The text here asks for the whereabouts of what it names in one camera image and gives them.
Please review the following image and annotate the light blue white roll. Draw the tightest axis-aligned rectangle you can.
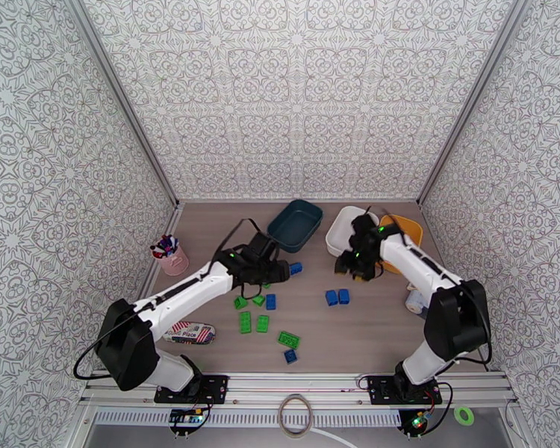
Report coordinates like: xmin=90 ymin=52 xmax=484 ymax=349
xmin=405 ymin=282 xmax=432 ymax=315

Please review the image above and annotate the white plastic container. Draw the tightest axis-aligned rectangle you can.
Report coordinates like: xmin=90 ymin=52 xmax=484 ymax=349
xmin=326 ymin=205 xmax=380 ymax=258

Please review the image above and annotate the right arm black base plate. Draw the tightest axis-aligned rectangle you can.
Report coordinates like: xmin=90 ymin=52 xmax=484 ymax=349
xmin=367 ymin=374 xmax=444 ymax=407

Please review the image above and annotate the white slotted cable duct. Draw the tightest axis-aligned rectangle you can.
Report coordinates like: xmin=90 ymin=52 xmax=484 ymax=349
xmin=94 ymin=410 xmax=405 ymax=428

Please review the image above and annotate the white tube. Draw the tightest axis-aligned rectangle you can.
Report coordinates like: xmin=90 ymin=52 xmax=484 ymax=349
xmin=303 ymin=428 xmax=358 ymax=448

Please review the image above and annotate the flag print fabric pouch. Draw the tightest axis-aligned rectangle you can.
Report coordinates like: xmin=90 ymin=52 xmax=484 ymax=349
xmin=162 ymin=321 xmax=217 ymax=346

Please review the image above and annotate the dark teal plastic container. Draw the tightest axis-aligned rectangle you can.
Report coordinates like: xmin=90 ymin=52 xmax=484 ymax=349
xmin=267 ymin=199 xmax=324 ymax=255

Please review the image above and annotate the aluminium mounting rail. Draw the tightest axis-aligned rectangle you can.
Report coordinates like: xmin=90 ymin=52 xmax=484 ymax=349
xmin=78 ymin=370 xmax=517 ymax=407

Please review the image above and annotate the pink pen cup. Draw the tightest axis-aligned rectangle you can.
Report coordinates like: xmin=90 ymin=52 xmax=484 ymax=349
xmin=160 ymin=243 xmax=190 ymax=278

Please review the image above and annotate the aluminium frame post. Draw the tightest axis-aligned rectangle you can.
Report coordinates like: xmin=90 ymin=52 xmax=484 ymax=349
xmin=416 ymin=0 xmax=527 ymax=205
xmin=61 ymin=0 xmax=181 ymax=208

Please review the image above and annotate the grey coiled cable ring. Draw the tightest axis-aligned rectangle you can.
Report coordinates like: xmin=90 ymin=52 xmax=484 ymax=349
xmin=278 ymin=393 xmax=315 ymax=437

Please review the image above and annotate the aluminium table edge rail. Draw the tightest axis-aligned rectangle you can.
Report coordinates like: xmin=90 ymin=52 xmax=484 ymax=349
xmin=140 ymin=202 xmax=186 ymax=299

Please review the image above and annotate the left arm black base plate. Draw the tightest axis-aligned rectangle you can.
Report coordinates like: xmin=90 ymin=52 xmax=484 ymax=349
xmin=154 ymin=374 xmax=230 ymax=405

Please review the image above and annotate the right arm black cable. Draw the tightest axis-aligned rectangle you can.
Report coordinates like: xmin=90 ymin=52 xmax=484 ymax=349
xmin=361 ymin=205 xmax=407 ymax=249

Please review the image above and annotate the yellow plastic container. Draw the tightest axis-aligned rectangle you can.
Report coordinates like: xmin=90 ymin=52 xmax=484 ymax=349
xmin=378 ymin=214 xmax=424 ymax=275

